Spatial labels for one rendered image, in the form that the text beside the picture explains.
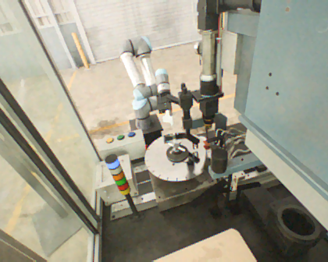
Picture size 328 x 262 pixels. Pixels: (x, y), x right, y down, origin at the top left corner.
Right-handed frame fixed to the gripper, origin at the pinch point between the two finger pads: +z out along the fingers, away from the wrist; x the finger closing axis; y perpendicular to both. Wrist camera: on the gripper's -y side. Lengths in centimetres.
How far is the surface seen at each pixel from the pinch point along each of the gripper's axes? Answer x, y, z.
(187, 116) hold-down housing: 20.3, -6.7, 4.9
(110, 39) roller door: -346, 152, -431
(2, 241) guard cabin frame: 61, 34, 40
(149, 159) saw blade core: 7.1, 14.1, 19.2
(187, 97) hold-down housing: 28.7, -7.4, -0.3
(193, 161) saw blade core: 9.8, -6.7, 23.7
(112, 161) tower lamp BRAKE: 35.2, 22.7, 22.9
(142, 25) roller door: -343, 47, -459
